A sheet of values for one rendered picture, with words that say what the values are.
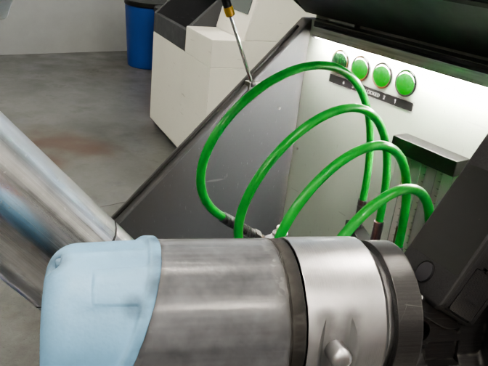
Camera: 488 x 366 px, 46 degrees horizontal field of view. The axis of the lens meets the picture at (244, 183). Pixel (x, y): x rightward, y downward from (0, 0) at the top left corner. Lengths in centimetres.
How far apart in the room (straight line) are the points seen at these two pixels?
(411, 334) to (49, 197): 22
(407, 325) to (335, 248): 5
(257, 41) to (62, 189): 355
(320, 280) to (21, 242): 18
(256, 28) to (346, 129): 264
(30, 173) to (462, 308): 25
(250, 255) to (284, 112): 110
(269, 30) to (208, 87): 54
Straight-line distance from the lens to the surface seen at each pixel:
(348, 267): 27
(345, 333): 27
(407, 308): 28
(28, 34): 764
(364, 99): 104
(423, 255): 31
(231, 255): 26
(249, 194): 82
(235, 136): 129
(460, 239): 30
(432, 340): 32
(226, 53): 381
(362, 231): 116
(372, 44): 117
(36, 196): 36
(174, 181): 124
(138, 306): 24
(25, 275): 37
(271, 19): 390
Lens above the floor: 160
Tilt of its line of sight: 23 degrees down
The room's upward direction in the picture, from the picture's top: 7 degrees clockwise
